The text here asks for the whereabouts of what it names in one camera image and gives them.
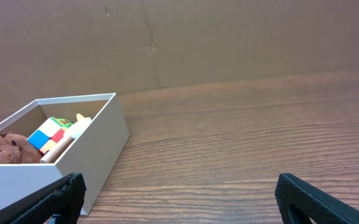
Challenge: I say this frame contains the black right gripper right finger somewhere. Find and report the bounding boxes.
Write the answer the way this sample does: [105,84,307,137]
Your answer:
[274,173,359,224]

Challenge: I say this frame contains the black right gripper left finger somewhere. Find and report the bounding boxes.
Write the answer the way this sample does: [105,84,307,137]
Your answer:
[0,172,86,224]

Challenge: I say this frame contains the colourful two-by-two puzzle cube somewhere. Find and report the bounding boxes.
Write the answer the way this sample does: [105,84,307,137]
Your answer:
[27,117,66,154]

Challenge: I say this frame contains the white pellet drum toy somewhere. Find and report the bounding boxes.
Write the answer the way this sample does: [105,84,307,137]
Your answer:
[40,117,92,164]

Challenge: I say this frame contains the brown capybara plush toy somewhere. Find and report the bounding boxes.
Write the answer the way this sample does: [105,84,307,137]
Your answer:
[0,133,43,164]

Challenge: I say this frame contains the green patterned egg toy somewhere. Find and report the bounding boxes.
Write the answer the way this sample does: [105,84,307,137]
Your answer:
[54,118,73,129]

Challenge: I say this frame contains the yellow rubber giraffe toy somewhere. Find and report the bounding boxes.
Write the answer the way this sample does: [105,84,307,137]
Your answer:
[76,113,85,121]

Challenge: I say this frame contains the white open cardboard box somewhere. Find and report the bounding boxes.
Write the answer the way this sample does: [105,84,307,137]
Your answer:
[0,93,129,215]

